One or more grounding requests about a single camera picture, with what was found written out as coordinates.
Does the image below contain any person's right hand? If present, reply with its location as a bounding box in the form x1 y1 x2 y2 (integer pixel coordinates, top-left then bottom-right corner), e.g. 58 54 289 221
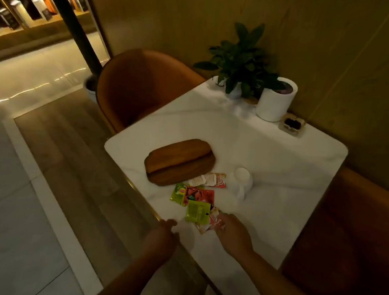
213 213 256 260

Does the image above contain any person's left hand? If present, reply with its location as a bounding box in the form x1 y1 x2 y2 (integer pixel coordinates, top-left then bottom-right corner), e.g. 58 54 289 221
141 217 181 263

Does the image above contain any person's right forearm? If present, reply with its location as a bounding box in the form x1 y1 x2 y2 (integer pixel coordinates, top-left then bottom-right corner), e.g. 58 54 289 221
231 247 333 295

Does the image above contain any person's left forearm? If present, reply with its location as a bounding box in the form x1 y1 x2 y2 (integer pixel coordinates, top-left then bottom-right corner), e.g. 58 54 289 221
91 249 167 295

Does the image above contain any lime green tea packet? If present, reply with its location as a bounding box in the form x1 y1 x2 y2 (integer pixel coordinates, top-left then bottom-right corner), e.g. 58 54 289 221
185 200 212 226

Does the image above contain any green and yellow tea packet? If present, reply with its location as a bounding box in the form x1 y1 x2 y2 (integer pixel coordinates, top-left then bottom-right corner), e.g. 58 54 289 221
169 182 190 207

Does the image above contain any red tea packet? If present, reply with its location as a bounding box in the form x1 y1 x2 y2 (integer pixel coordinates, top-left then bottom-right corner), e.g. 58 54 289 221
182 186 215 208

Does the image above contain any white mug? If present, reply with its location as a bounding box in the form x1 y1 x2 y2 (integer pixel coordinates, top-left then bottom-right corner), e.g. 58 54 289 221
233 167 254 202

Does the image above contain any small white sachet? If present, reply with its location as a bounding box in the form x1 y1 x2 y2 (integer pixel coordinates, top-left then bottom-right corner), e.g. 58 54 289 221
188 174 207 188

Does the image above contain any oval wooden tray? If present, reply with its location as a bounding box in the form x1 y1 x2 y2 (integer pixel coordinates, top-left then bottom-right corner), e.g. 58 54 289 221
143 136 217 189

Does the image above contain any small square holder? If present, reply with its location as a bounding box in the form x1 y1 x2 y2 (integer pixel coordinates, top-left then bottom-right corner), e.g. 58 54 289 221
278 112 307 138

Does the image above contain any large white cylindrical pot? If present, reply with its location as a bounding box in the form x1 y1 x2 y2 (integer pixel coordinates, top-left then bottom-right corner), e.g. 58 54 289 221
255 75 299 124

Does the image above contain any brown upholstered chair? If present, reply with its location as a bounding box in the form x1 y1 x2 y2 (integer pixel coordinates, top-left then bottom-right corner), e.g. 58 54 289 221
279 163 389 295

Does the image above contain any small white plant pot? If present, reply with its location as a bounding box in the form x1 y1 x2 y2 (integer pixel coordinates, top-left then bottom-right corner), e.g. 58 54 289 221
224 80 243 100

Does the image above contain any orange upholstered chair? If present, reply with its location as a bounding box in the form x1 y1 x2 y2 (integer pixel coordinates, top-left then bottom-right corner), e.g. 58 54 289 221
94 46 207 139

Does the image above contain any green leafy plant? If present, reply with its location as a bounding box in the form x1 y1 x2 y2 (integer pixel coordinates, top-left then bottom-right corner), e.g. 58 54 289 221
191 20 290 101

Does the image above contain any dark pillar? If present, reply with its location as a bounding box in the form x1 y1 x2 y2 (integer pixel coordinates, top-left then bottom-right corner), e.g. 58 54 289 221
33 0 107 80

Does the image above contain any wooden bookshelf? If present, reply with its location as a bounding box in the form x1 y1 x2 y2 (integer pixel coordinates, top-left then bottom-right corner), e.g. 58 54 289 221
0 0 99 70

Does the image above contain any row of books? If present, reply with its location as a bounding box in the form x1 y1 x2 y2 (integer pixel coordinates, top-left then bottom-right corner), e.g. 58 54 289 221
0 0 89 36

